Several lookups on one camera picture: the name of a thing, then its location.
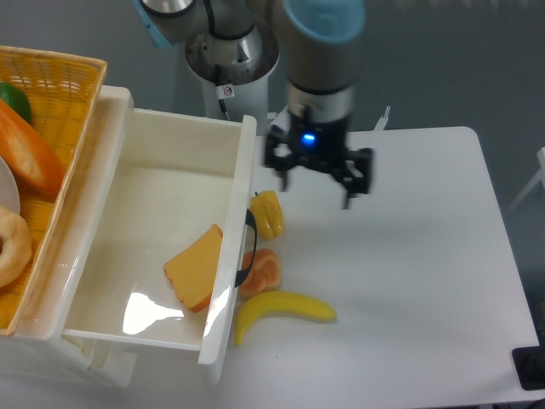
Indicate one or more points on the white upper drawer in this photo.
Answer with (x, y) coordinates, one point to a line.
(176, 177)

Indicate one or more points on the yellow woven basket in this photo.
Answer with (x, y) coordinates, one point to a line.
(62, 90)

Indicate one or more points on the green toy vegetable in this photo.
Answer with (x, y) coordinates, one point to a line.
(17, 100)

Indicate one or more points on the white plate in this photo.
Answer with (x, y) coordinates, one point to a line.
(9, 192)

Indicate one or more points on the yellow toy bell pepper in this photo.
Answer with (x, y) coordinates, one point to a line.
(268, 214)

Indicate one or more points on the orange toy bread slice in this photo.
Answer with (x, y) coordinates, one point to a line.
(192, 272)

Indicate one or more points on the black device at table edge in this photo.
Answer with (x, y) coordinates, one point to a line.
(529, 365)

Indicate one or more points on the yellow toy banana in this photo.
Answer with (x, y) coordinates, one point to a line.
(281, 303)

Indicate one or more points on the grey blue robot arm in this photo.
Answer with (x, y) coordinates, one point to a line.
(319, 37)

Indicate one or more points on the orange toy baguette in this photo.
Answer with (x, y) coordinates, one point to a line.
(28, 155)

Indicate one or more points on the beige toy donut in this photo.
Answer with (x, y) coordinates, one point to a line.
(16, 245)

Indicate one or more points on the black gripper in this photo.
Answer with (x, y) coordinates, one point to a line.
(320, 147)

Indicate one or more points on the orange toy croissant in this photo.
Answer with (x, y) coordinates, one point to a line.
(265, 274)

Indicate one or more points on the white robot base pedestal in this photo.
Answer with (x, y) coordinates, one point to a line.
(234, 73)

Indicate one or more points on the white metal bracket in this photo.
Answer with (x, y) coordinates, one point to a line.
(382, 121)

